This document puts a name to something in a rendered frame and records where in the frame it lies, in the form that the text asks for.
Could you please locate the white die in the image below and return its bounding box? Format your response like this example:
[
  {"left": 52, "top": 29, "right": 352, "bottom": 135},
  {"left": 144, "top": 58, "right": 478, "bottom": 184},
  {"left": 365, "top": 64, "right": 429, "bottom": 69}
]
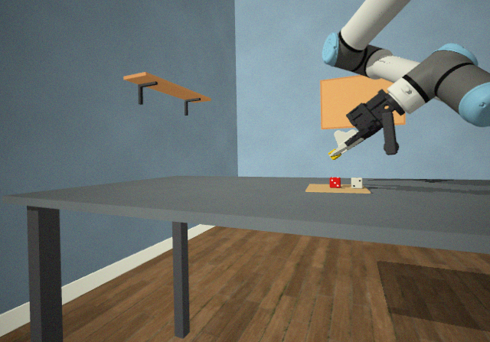
[{"left": 351, "top": 178, "right": 363, "bottom": 188}]

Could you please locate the red die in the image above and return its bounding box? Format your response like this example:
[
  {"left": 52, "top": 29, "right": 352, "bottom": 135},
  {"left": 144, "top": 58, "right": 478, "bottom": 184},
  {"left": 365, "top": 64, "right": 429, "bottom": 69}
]
[{"left": 330, "top": 178, "right": 341, "bottom": 188}]

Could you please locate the yellow die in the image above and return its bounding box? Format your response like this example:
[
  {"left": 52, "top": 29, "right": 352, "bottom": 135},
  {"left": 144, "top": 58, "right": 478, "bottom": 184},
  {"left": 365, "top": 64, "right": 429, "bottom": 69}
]
[{"left": 328, "top": 149, "right": 341, "bottom": 160}]

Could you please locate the tan flat mat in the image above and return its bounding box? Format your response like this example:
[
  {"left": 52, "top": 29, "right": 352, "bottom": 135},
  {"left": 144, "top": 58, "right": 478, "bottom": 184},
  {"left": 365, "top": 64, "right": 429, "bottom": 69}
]
[{"left": 305, "top": 184, "right": 371, "bottom": 194}]

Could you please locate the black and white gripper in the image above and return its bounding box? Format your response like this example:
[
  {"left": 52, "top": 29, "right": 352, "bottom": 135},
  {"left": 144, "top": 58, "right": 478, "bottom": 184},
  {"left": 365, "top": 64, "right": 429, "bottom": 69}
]
[{"left": 329, "top": 89, "right": 405, "bottom": 157}]

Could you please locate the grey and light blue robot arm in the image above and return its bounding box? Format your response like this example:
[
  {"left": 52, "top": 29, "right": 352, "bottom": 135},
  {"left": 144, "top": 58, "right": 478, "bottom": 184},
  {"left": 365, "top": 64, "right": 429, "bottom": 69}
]
[{"left": 322, "top": 0, "right": 490, "bottom": 155}]

